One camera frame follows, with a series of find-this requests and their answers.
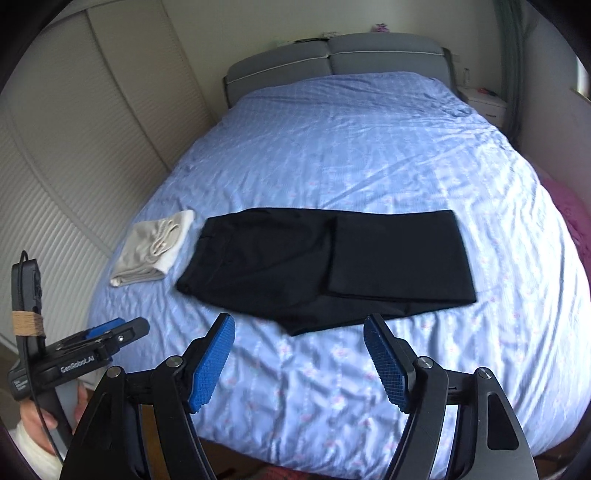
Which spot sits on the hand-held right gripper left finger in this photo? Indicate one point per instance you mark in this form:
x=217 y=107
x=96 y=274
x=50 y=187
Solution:
x=210 y=364

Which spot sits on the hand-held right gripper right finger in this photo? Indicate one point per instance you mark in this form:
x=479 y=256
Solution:
x=388 y=364

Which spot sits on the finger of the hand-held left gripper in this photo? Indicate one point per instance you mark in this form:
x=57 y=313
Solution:
x=131 y=333
x=105 y=327

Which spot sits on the black pants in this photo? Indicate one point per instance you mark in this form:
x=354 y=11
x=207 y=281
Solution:
x=323 y=272

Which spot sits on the person's left forearm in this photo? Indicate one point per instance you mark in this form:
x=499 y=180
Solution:
x=32 y=454

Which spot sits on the person's left hand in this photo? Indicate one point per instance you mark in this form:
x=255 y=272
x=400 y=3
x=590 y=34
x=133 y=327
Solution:
x=39 y=424

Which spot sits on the folded beige garment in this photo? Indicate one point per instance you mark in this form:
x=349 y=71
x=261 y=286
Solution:
x=154 y=251

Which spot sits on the white sliding wardrobe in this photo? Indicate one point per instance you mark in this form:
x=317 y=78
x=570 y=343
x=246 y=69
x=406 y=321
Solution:
x=78 y=152

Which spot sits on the bed with blue striped sheet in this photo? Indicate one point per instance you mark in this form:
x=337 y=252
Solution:
x=351 y=161

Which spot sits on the pink cloth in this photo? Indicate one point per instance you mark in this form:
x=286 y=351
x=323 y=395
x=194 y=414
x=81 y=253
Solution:
x=570 y=217

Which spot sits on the white nightstand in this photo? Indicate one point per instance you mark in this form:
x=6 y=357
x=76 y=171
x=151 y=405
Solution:
x=485 y=107

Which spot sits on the small red object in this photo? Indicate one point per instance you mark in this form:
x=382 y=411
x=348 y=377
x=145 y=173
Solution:
x=488 y=92

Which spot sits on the grey padded headboard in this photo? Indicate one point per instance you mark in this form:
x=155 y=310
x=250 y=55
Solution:
x=332 y=60

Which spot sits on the green curtain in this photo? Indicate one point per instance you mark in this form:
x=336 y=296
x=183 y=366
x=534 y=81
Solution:
x=512 y=60

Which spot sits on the purple toy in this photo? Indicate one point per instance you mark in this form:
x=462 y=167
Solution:
x=381 y=26

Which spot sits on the window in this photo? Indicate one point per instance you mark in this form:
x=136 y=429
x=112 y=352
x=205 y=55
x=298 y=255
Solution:
x=582 y=78

